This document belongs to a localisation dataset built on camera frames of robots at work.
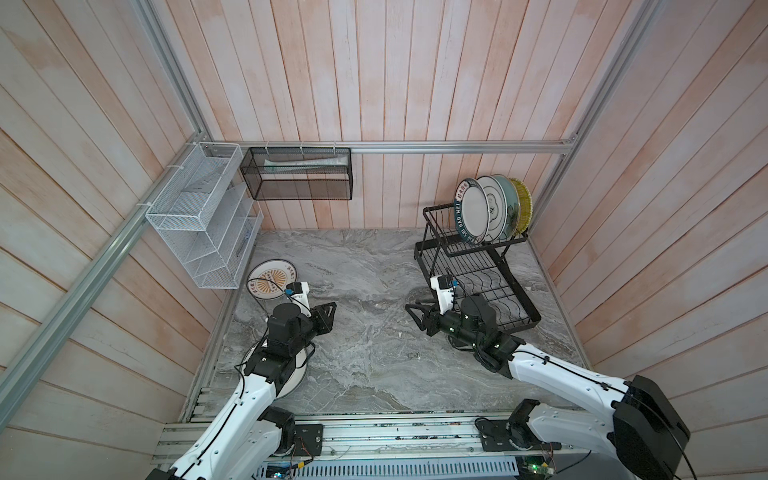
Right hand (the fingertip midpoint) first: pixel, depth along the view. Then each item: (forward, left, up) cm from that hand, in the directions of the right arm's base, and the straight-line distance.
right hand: (410, 305), depth 78 cm
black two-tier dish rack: (+25, -26, -17) cm, 40 cm away
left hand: (-1, +20, -2) cm, 21 cm away
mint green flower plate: (+24, -29, +13) cm, 40 cm away
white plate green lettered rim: (+28, -19, +8) cm, 35 cm away
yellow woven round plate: (+24, -32, +13) cm, 43 cm away
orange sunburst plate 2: (-14, +32, -17) cm, 39 cm away
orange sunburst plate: (+20, +49, -17) cm, 56 cm away
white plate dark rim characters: (+25, -25, +12) cm, 38 cm away
